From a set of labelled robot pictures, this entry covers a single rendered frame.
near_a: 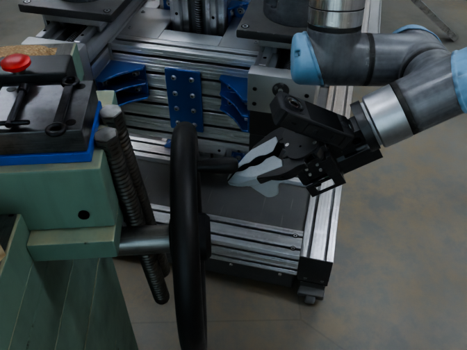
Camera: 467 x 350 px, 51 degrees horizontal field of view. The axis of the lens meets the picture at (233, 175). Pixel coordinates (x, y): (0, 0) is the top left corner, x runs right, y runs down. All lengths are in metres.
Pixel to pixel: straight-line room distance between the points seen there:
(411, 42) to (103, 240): 0.48
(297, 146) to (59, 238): 0.32
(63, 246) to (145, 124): 0.78
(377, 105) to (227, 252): 0.84
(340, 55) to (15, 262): 0.48
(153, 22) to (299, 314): 0.91
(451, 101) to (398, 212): 1.19
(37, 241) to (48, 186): 0.08
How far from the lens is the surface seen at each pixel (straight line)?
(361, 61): 0.71
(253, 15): 1.08
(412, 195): 1.90
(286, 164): 0.65
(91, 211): 0.55
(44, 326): 0.64
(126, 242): 0.61
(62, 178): 0.52
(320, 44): 0.70
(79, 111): 0.51
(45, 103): 0.53
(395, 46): 0.73
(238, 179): 0.69
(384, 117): 0.64
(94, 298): 0.87
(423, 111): 0.65
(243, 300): 1.51
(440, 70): 0.66
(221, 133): 1.24
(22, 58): 0.57
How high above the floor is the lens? 1.29
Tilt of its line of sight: 44 degrees down
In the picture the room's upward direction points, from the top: straight up
